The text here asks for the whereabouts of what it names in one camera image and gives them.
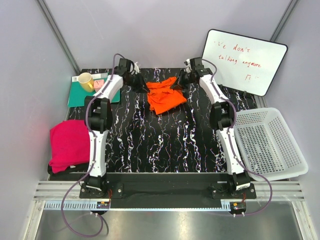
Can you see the white perforated plastic basket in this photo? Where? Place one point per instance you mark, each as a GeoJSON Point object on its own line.
{"type": "Point", "coordinates": [267, 145]}

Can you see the yellow mug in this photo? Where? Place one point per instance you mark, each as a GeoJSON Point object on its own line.
{"type": "Point", "coordinates": [86, 81]}

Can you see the folded black t shirt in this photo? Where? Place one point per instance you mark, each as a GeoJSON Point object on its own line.
{"type": "Point", "coordinates": [83, 167]}

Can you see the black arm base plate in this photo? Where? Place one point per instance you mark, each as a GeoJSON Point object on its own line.
{"type": "Point", "coordinates": [168, 191]}

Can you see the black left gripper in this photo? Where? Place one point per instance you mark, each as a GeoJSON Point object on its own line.
{"type": "Point", "coordinates": [141, 87]}

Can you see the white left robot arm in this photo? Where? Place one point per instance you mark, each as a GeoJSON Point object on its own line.
{"type": "Point", "coordinates": [99, 119]}

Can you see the orange t shirt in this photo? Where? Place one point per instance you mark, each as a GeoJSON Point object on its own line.
{"type": "Point", "coordinates": [162, 98]}

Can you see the white whiteboard with red writing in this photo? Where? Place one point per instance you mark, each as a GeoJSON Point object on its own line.
{"type": "Point", "coordinates": [243, 63]}

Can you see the folded magenta t shirt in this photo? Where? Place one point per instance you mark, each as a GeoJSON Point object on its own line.
{"type": "Point", "coordinates": [70, 144]}

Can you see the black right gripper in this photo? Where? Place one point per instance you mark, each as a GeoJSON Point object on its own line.
{"type": "Point", "coordinates": [180, 81]}

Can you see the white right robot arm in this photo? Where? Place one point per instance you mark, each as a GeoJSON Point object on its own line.
{"type": "Point", "coordinates": [222, 119]}

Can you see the pink cube box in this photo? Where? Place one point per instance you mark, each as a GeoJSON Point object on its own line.
{"type": "Point", "coordinates": [98, 84]}

